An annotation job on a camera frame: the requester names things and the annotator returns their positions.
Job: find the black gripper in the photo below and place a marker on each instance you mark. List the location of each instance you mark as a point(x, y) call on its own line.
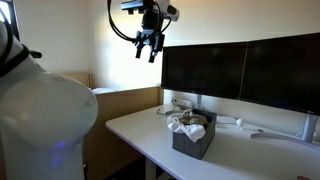
point(151, 21)

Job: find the olive patterned clothing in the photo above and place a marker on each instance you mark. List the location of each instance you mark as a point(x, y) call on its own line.
point(196, 117)

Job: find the white clothing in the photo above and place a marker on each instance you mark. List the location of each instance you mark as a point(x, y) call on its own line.
point(190, 130)

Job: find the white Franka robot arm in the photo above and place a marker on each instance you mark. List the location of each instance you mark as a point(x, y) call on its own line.
point(43, 120)

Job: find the grey fabric box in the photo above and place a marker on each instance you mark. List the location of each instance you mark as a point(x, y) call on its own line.
point(193, 143)

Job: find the white desk leg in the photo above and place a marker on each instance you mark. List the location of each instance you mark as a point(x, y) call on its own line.
point(150, 169)

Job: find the wooden partition panel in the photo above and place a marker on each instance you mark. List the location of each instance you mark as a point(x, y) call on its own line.
point(126, 110)

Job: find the black computer monitor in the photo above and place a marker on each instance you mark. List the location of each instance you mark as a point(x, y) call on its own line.
point(283, 71)
point(203, 68)

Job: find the white power strip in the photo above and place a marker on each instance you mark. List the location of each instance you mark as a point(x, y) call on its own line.
point(182, 103)

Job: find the wooden board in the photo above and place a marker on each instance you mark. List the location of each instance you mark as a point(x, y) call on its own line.
point(80, 79)

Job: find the silver monitor stand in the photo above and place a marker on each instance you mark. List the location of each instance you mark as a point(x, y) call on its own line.
point(309, 128)
point(199, 101)

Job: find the small white object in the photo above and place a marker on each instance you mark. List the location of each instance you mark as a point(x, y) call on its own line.
point(240, 123)

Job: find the dark window frame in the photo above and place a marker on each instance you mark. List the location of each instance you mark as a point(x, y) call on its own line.
point(11, 15)

